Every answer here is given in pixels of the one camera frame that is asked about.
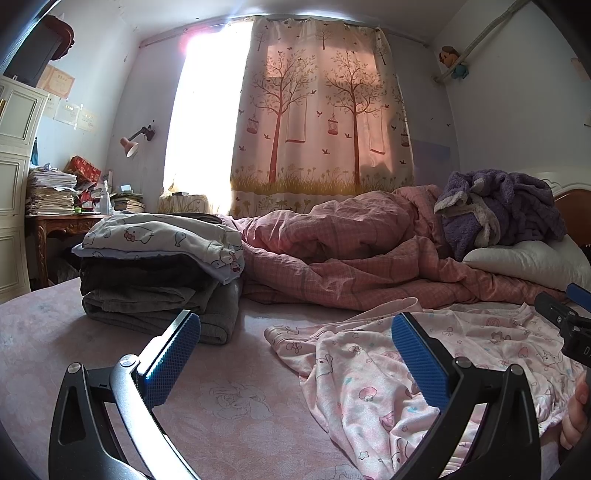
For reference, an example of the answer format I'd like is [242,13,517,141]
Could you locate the pink cartoon print pants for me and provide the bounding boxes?
[264,297,584,479]

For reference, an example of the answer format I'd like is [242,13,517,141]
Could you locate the person's right hand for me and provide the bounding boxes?
[560,373,590,450]

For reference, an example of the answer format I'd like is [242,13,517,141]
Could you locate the white pillow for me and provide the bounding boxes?
[463,235,591,291]

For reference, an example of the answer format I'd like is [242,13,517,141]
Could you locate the grey folded clothes stack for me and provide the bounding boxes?
[80,254,242,345]

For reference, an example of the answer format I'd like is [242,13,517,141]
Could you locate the wooden headboard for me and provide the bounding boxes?
[534,167,591,246]

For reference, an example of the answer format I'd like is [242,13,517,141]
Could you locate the purple fleece robe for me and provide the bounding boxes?
[434,169,567,261]

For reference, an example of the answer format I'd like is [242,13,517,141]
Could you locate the pink checked duvet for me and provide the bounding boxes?
[224,185,546,311]

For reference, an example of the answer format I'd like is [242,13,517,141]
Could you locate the cartoon print folded cloth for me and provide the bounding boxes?
[72,213,245,285]

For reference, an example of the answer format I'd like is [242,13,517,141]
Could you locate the carved wooden desk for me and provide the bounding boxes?
[25,213,106,288]

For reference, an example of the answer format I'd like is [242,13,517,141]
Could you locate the floral covered box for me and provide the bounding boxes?
[158,192,211,214]

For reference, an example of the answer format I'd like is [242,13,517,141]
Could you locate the stack of books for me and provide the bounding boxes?
[110,192,145,213]

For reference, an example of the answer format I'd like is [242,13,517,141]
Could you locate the stack of papers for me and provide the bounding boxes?
[26,164,77,216]

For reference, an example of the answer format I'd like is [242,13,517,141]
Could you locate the red box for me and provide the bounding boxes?
[64,156,101,184]

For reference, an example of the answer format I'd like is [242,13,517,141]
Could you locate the tree print curtain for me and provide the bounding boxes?
[229,17,415,218]

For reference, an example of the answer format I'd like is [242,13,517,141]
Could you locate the white cabinet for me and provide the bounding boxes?
[0,76,48,302]

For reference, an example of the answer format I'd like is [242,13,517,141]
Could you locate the black suitcase on cabinet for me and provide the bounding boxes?
[3,15,75,87]

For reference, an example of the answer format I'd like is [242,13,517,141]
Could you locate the pink wall lamp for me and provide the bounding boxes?
[119,125,155,158]

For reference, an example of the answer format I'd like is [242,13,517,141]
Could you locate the wall toy decoration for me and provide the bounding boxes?
[439,46,469,80]

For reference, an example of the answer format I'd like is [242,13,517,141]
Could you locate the wall certificates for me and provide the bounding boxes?
[37,65,98,132]

